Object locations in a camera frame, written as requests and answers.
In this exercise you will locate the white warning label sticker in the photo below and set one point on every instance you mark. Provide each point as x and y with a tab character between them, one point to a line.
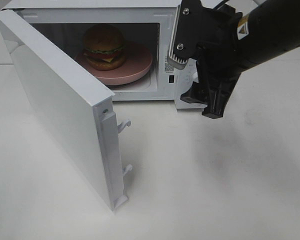
167	67

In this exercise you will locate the burger with lettuce and cheese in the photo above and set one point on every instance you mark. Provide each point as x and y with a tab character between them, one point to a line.
104	47

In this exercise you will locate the pink round plate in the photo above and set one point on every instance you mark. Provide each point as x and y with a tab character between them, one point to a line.
137	64

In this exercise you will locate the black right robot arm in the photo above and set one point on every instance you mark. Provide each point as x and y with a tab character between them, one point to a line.
268	31

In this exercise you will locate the white microwave oven body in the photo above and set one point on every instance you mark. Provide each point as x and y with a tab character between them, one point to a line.
148	22

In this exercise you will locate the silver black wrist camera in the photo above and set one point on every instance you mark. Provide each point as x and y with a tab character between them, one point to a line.
185	33

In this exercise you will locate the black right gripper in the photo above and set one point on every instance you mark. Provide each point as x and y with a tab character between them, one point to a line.
216	53

